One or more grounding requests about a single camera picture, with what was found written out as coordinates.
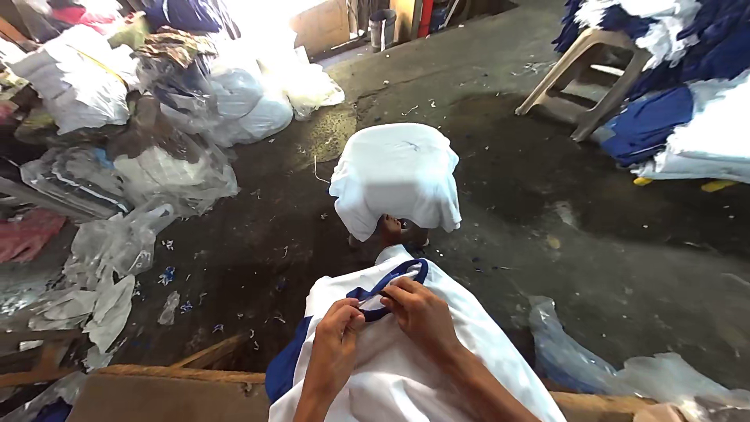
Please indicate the person's right hand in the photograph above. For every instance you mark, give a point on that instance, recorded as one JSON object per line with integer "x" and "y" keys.
{"x": 426, "y": 316}

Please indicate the person's left hand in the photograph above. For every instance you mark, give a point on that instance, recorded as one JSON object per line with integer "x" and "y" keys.
{"x": 329, "y": 346}

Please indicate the person's right fingers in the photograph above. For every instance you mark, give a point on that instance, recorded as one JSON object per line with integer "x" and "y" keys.
{"x": 404, "y": 288}

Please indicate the person's left fingers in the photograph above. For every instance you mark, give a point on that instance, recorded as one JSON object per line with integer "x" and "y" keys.
{"x": 340, "y": 310}

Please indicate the person's left thumb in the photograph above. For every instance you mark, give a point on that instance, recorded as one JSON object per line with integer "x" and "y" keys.
{"x": 351, "y": 333}

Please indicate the person's right thumb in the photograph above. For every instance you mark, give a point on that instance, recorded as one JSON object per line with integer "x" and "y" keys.
{"x": 392, "y": 306}

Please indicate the white garment with blue trim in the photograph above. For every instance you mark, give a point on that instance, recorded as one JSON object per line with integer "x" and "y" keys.
{"x": 394, "y": 381}

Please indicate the person's right forearm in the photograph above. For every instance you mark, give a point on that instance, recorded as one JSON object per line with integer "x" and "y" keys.
{"x": 489, "y": 384}

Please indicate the person's left forearm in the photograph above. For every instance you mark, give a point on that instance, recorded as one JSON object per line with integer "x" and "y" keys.
{"x": 317, "y": 398}

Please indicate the person's legs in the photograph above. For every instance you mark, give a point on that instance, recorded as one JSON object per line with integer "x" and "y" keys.
{"x": 391, "y": 231}

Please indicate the white cloth draped over stool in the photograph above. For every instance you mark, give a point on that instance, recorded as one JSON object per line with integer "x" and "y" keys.
{"x": 398, "y": 170}

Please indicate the small clear plastic scrap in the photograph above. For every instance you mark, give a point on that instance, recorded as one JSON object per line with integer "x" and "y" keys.
{"x": 169, "y": 309}

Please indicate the clear bluish plastic bag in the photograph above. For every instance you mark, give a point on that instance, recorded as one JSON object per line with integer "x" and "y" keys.
{"x": 565, "y": 351}

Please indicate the wooden bench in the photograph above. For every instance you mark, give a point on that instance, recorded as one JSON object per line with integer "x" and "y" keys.
{"x": 158, "y": 395}

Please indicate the glossy white plastic bag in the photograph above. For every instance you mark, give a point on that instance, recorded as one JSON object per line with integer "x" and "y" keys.
{"x": 313, "y": 88}

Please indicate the clear bag with white garments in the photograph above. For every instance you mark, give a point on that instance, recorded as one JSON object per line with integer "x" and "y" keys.
{"x": 170, "y": 170}

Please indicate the large white plastic bag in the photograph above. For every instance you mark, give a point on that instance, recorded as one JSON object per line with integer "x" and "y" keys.
{"x": 249, "y": 102}

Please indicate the crumpled clear plastic bags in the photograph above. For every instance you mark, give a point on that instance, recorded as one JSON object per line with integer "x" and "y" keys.
{"x": 108, "y": 264}

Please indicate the grey bucket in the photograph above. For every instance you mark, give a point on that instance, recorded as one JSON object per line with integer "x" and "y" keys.
{"x": 382, "y": 30}

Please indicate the wooden board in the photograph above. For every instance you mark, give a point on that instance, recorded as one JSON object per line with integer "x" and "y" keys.
{"x": 404, "y": 17}

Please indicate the crumpled translucent plastic sheet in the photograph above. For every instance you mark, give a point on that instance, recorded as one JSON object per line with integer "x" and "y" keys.
{"x": 674, "y": 378}

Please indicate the beige plastic stool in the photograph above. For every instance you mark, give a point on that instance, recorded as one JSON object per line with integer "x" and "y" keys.
{"x": 612, "y": 94}

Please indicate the blue folded garment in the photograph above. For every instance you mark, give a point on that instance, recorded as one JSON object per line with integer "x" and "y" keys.
{"x": 650, "y": 129}

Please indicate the clear bag with dark garments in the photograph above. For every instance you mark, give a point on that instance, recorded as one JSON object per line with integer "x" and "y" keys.
{"x": 76, "y": 181}

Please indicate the red mesh cloth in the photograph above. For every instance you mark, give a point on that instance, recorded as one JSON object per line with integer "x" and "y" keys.
{"x": 29, "y": 234}

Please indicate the pile of bagged garments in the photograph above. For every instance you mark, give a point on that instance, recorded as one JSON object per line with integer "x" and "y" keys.
{"x": 170, "y": 17}

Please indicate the stack of white garments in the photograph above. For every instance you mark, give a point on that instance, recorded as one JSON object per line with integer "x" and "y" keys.
{"x": 712, "y": 138}

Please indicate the pile of white and navy garments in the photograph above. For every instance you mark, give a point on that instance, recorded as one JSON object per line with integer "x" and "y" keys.
{"x": 712, "y": 44}

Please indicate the red post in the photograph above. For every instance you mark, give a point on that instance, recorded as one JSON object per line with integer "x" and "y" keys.
{"x": 426, "y": 17}

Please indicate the wooden frame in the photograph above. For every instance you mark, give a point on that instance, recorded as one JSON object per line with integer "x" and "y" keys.
{"x": 50, "y": 354}

